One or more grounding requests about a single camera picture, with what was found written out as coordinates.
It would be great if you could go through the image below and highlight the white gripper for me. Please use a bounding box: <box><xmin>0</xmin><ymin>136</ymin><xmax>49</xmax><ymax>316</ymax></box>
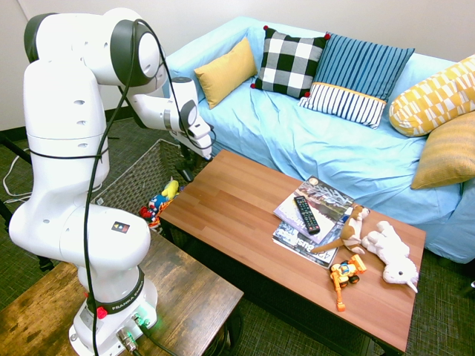
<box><xmin>173</xmin><ymin>120</ymin><xmax>215</xmax><ymax>162</ymax></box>

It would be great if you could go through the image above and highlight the black Sony gamepad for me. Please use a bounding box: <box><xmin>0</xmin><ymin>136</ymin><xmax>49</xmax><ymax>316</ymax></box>
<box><xmin>179</xmin><ymin>142</ymin><xmax>200</xmax><ymax>183</ymax></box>

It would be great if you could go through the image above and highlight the dark woven basket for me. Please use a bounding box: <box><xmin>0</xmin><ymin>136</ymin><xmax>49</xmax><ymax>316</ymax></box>
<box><xmin>91</xmin><ymin>138</ymin><xmax>198</xmax><ymax>235</ymax></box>

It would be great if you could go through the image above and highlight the yellow plush toy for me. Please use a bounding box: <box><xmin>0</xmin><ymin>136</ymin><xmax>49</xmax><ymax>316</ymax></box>
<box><xmin>160</xmin><ymin>179</ymin><xmax>180</xmax><ymax>202</ymax></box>

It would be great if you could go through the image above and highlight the plain yellow pillow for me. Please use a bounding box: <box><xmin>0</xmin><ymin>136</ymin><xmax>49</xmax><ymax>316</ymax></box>
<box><xmin>193</xmin><ymin>36</ymin><xmax>259</xmax><ymax>111</ymax></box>

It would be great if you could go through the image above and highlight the blue red plush toy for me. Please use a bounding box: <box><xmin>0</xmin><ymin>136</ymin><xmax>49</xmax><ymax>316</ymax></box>
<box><xmin>147</xmin><ymin>194</ymin><xmax>168</xmax><ymax>211</ymax></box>

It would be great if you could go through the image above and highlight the orange flame pattern plush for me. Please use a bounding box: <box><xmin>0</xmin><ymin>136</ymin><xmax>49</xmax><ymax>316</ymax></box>
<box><xmin>157</xmin><ymin>199</ymin><xmax>176</xmax><ymax>224</ymax></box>

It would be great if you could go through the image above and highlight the light blue sofa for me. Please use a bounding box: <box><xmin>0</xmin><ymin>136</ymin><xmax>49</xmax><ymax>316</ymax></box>
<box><xmin>163</xmin><ymin>15</ymin><xmax>475</xmax><ymax>265</ymax></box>

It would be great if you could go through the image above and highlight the wooden coffee table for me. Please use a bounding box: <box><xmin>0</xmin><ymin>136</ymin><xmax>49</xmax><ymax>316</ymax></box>
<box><xmin>158</xmin><ymin>148</ymin><xmax>428</xmax><ymax>356</ymax></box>

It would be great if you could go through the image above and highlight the black white checkered pillow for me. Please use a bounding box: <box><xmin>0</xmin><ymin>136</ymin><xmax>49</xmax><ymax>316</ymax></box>
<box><xmin>249</xmin><ymin>24</ymin><xmax>332</xmax><ymax>99</ymax></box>

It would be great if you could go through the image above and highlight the black remote control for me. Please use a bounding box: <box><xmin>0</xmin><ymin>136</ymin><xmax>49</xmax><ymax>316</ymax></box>
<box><xmin>293</xmin><ymin>195</ymin><xmax>321</xmax><ymax>236</ymax></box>

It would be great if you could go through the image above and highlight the glossy magazine with winter cover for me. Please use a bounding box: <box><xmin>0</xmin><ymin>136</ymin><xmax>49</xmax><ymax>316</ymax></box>
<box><xmin>273</xmin><ymin>175</ymin><xmax>356</xmax><ymax>245</ymax></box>

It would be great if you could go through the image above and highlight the business magazine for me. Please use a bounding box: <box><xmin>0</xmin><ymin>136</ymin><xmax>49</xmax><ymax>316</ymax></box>
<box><xmin>271</xmin><ymin>218</ymin><xmax>341</xmax><ymax>270</ymax></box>

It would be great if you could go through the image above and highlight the rustic wooden robot stand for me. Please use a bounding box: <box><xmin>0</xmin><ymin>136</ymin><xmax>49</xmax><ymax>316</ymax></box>
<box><xmin>0</xmin><ymin>229</ymin><xmax>245</xmax><ymax>356</ymax></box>

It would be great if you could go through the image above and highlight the blue striped pillow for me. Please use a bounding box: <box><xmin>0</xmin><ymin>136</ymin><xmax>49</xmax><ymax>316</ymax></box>
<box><xmin>298</xmin><ymin>32</ymin><xmax>416</xmax><ymax>131</ymax></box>

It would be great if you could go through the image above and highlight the brown white dog plush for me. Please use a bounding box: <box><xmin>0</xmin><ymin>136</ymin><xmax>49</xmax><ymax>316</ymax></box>
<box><xmin>310</xmin><ymin>204</ymin><xmax>372</xmax><ymax>255</ymax></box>

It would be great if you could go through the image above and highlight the orange toy excavator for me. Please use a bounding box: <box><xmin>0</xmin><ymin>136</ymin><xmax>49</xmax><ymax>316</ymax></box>
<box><xmin>329</xmin><ymin>253</ymin><xmax>369</xmax><ymax>313</ymax></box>

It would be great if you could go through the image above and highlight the white unicorn plush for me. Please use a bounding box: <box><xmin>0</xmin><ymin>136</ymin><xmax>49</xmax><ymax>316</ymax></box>
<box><xmin>360</xmin><ymin>220</ymin><xmax>421</xmax><ymax>294</ymax></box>

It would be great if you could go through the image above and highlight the yellow white patterned bolster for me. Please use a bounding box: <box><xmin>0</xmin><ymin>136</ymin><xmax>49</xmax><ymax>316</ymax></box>
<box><xmin>388</xmin><ymin>54</ymin><xmax>475</xmax><ymax>139</ymax></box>

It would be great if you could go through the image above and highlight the mustard striped pillow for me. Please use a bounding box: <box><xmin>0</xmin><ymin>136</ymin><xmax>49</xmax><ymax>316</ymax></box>
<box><xmin>410</xmin><ymin>111</ymin><xmax>475</xmax><ymax>191</ymax></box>

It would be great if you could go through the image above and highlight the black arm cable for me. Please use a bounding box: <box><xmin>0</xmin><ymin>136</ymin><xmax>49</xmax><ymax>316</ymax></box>
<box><xmin>82</xmin><ymin>18</ymin><xmax>217</xmax><ymax>356</ymax></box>

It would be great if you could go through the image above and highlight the black camera stand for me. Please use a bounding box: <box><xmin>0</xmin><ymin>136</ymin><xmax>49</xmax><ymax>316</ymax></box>
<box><xmin>0</xmin><ymin>133</ymin><xmax>57</xmax><ymax>274</ymax></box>

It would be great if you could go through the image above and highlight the white floor cable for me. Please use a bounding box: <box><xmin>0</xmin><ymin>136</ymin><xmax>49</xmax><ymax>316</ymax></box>
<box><xmin>1</xmin><ymin>148</ymin><xmax>35</xmax><ymax>204</ymax></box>

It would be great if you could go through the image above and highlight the black base cable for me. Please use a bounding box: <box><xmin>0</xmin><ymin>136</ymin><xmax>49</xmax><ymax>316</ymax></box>
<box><xmin>132</xmin><ymin>314</ymin><xmax>180</xmax><ymax>356</ymax></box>

